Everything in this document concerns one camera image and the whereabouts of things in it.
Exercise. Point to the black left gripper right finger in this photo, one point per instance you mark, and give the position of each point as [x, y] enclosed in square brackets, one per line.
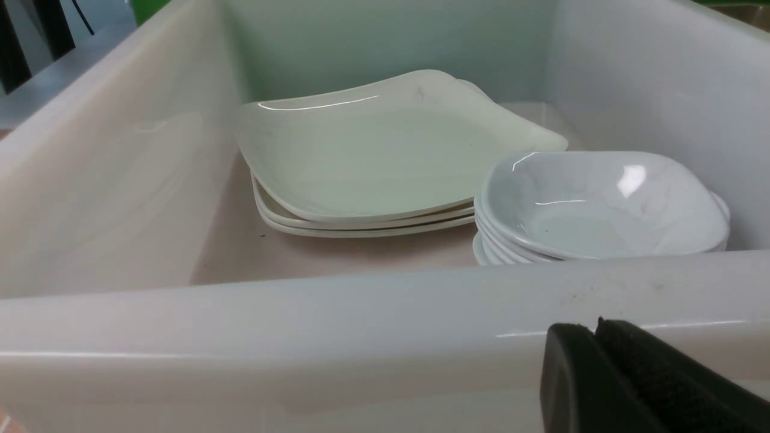
[682, 393]

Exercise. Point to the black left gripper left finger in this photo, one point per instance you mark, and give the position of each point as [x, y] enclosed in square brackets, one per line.
[581, 390]

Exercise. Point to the stacked small white bowls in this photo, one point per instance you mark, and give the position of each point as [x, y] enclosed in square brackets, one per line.
[602, 205]

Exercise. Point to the stacked white square plates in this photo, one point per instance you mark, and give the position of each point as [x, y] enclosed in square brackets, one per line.
[404, 147]

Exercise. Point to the large white plastic tub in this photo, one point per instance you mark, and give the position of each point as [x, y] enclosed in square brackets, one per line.
[141, 291]

